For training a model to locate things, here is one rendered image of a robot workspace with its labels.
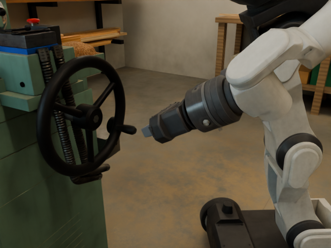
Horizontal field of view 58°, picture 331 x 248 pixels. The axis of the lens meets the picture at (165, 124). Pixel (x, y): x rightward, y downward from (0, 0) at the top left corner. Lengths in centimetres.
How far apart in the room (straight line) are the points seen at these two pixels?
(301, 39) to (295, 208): 76
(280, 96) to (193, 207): 127
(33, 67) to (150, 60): 395
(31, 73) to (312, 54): 55
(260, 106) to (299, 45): 11
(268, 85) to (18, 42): 52
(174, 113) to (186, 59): 375
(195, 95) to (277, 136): 49
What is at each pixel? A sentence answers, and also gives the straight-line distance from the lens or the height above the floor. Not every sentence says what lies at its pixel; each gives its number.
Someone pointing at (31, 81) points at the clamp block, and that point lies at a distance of 72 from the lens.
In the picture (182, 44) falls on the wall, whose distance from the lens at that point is 428.
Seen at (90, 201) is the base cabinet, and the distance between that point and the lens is 115.
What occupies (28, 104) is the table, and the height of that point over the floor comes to 86.
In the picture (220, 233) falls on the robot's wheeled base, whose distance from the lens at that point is 131.
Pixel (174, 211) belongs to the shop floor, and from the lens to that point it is 169.
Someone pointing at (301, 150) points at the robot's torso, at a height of 66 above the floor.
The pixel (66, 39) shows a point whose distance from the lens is 114.
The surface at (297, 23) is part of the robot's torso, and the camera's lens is 88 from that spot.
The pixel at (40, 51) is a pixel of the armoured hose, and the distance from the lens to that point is 72.
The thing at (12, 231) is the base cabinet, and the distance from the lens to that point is 94.
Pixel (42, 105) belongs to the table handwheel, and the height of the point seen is 88.
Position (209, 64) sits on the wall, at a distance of 413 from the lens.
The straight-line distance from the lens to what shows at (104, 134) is 109.
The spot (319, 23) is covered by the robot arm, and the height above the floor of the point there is 104.
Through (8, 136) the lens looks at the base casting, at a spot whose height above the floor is 76.
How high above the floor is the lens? 108
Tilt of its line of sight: 24 degrees down
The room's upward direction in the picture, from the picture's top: straight up
